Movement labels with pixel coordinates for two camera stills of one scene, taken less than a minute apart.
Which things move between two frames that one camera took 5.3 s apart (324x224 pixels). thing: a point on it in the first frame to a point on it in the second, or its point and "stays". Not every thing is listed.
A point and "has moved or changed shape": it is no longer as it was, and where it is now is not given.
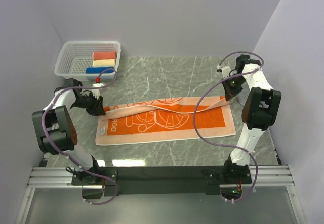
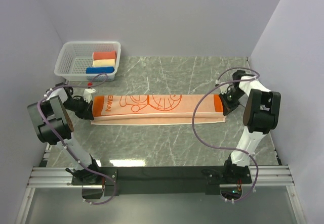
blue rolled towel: [98, 70] stays
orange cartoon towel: [163, 119] has moved or changed shape
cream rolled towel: [104, 62] stays
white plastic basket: [75, 57] stays
